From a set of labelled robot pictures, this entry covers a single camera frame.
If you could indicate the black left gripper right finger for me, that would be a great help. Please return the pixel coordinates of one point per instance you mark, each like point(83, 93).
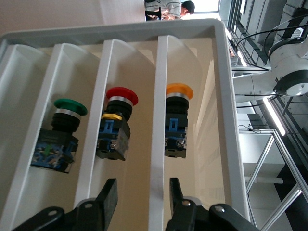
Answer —
point(183, 216)

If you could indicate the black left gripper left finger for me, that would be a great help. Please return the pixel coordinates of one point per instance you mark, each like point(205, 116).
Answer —
point(101, 211)

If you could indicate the yellow mushroom push button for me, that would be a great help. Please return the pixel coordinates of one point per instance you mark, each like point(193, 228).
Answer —
point(175, 120)

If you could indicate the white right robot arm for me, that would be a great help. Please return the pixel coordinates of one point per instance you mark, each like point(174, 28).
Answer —
point(284, 60)

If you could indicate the red mushroom push button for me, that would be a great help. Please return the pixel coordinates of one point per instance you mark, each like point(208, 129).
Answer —
point(115, 134)

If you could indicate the green mushroom push button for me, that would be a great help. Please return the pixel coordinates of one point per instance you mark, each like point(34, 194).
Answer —
point(60, 120)

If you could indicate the white drawer cabinet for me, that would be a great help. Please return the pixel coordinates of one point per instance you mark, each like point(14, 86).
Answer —
point(120, 29)

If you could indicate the fluorescent tube light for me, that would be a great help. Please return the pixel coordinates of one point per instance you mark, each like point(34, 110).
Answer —
point(274, 115)

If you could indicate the person in striped shirt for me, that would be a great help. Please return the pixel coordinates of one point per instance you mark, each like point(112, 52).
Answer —
point(174, 9)

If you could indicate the aluminium profile frame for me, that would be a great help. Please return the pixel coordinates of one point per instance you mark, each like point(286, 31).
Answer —
point(288, 161)

